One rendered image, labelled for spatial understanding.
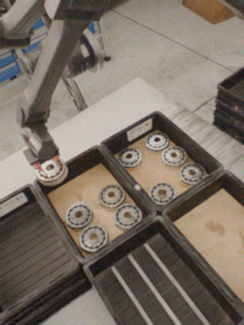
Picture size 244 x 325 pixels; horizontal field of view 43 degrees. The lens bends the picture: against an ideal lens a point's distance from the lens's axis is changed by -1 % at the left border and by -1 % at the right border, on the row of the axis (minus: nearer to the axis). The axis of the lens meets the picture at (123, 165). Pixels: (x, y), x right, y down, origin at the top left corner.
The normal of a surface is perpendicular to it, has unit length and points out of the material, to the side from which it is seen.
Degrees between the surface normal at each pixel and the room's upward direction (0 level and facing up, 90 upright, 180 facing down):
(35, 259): 0
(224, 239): 0
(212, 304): 0
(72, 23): 114
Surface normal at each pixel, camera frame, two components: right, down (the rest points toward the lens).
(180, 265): -0.12, -0.61
